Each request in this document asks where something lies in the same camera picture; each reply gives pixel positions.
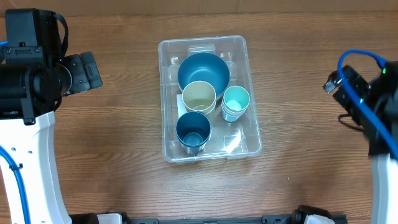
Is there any mint green small cup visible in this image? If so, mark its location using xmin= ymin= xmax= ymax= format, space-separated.
xmin=222 ymin=85 xmax=251 ymax=115

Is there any light blue small cup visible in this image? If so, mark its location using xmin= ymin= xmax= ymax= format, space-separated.
xmin=222 ymin=108 xmax=241 ymax=123

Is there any cream bowl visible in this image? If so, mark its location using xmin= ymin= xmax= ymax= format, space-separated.
xmin=178 ymin=82 xmax=229 ymax=102

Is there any cream tall cup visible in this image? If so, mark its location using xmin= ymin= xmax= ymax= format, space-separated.
xmin=182 ymin=81 xmax=216 ymax=125

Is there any dark blue bowl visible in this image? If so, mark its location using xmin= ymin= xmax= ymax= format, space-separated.
xmin=177 ymin=52 xmax=231 ymax=100

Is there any dark blue tall cup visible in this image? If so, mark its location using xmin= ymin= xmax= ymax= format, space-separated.
xmin=175 ymin=111 xmax=212 ymax=156

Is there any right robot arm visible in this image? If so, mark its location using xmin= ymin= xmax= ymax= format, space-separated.
xmin=323 ymin=62 xmax=397 ymax=223

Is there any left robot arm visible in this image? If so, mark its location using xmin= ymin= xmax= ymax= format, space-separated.
xmin=1 ymin=8 xmax=103 ymax=223

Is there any clear plastic storage container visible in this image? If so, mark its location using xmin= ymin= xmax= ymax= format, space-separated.
xmin=158 ymin=35 xmax=262 ymax=163

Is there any white label in container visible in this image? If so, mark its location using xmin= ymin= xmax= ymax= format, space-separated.
xmin=177 ymin=94 xmax=187 ymax=118

